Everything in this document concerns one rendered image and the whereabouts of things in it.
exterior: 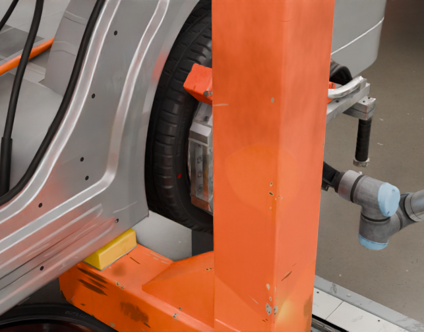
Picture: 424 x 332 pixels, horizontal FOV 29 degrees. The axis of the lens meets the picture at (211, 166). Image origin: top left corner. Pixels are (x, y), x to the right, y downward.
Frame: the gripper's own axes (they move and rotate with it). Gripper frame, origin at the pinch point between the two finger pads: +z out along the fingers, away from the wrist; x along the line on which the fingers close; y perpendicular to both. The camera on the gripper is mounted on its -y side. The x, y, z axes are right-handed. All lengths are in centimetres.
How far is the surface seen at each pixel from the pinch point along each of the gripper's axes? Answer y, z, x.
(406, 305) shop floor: 68, -33, -23
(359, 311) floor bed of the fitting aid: 47, -25, -32
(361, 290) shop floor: 66, -16, -24
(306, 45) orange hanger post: -106, -50, 2
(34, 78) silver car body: -71, 41, -15
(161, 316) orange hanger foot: -58, -18, -55
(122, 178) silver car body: -68, 2, -30
